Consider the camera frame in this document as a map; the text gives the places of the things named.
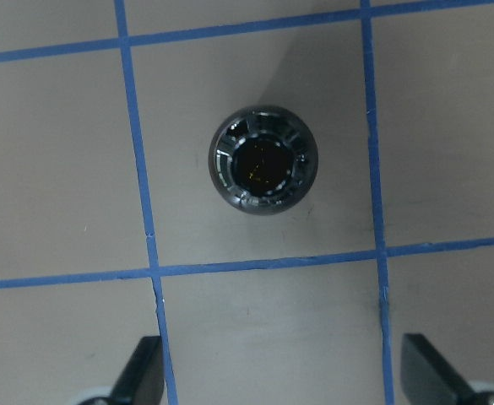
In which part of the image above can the dark wine bottle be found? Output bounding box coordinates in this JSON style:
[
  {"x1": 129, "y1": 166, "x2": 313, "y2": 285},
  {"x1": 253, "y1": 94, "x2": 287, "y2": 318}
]
[{"x1": 208, "y1": 105, "x2": 318, "y2": 215}]

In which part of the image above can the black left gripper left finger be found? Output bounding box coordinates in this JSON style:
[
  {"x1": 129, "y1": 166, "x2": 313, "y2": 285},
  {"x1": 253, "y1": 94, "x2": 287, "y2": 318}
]
[{"x1": 108, "y1": 336, "x2": 165, "y2": 405}]

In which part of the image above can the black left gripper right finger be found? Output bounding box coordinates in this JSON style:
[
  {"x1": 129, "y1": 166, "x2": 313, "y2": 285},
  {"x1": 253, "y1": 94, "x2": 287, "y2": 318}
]
[{"x1": 400, "y1": 333, "x2": 475, "y2": 405}]

